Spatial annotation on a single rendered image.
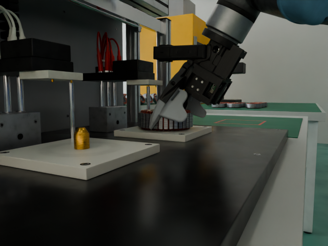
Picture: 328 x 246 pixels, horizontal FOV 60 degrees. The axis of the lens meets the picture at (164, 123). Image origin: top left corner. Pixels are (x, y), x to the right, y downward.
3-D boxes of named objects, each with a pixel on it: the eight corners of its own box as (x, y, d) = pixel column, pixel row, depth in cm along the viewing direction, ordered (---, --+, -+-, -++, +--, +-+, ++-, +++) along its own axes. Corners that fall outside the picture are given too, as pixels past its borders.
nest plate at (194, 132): (212, 132, 62) (212, 126, 62) (185, 142, 48) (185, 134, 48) (151, 128, 68) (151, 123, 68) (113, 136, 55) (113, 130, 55)
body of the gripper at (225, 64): (205, 109, 50) (241, 46, 46) (167, 85, 53) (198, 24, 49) (217, 107, 57) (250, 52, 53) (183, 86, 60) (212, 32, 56)
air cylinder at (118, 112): (127, 129, 67) (127, 105, 67) (107, 132, 60) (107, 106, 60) (110, 127, 69) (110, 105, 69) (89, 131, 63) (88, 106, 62)
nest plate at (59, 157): (160, 152, 40) (160, 143, 40) (86, 180, 27) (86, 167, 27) (79, 143, 47) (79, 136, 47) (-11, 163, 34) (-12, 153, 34)
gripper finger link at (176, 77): (164, 99, 49) (194, 63, 51) (157, 94, 50) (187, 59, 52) (167, 111, 53) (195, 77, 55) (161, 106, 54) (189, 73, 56)
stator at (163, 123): (201, 127, 60) (201, 109, 60) (177, 133, 51) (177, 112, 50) (156, 124, 66) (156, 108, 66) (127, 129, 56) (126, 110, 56)
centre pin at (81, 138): (92, 147, 37) (92, 127, 37) (82, 150, 36) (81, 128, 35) (81, 146, 38) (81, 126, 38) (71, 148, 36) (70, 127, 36)
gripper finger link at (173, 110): (168, 137, 48) (200, 97, 50) (141, 118, 50) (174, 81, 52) (170, 143, 51) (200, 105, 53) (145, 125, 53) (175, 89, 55)
